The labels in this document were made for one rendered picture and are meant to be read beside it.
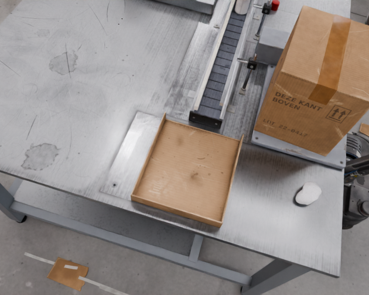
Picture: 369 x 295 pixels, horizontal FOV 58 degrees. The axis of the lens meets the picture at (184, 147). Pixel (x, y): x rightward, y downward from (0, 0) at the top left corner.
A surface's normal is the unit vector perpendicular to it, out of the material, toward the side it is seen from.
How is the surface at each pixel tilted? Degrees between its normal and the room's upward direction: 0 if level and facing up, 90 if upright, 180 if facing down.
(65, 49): 0
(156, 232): 0
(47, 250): 0
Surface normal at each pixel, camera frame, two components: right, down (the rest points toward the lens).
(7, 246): 0.08, -0.52
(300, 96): -0.37, 0.78
